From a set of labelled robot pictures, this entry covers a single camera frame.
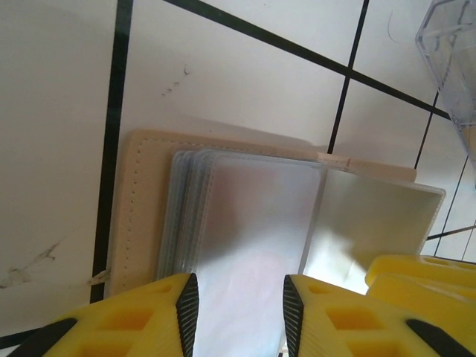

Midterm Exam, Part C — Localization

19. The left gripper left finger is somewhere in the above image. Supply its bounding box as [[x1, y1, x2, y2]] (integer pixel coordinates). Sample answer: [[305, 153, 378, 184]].
[[39, 272, 202, 357]]

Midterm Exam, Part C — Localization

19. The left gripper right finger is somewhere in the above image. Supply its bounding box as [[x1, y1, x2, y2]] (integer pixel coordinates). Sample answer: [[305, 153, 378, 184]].
[[282, 274, 476, 357]]

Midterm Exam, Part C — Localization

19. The beige card holder wallet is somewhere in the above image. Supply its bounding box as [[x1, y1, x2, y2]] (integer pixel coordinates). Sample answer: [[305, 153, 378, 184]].
[[109, 128, 447, 357]]

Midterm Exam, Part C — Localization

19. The clear acrylic card organizer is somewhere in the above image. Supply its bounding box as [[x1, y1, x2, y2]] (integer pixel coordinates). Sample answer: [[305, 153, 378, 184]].
[[414, 0, 476, 172]]

